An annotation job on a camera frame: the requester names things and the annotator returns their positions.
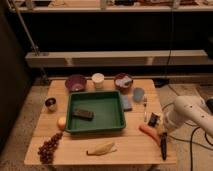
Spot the light blue cup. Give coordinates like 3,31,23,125
133,88,145,102

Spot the white paper cup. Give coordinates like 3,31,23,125
92,73,104,89

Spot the small dark cup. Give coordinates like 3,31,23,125
45,97,57,112

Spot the orange carrot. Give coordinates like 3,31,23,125
139,124,160,145

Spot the wooden table top board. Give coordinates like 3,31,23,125
24,79,177,166

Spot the silver fork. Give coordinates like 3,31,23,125
143,97,147,122

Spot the blue sponge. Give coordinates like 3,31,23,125
121,95,132,111

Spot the green plastic tray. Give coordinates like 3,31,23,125
65,91,126,134

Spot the white cloth in bowl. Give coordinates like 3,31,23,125
117,76,133,88

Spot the dark red bowl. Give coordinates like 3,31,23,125
114,73,133,92

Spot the yellow banana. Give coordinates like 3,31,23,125
86,142,117,156

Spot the white metal shelf beam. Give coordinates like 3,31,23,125
25,50,213,68

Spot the black rectangular block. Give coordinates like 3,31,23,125
72,109,94,120

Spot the purple bowl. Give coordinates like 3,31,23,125
65,74,87,92

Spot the red grape bunch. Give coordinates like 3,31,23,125
38,132,63,164

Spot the black floor cable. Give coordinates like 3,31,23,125
161,83,213,171

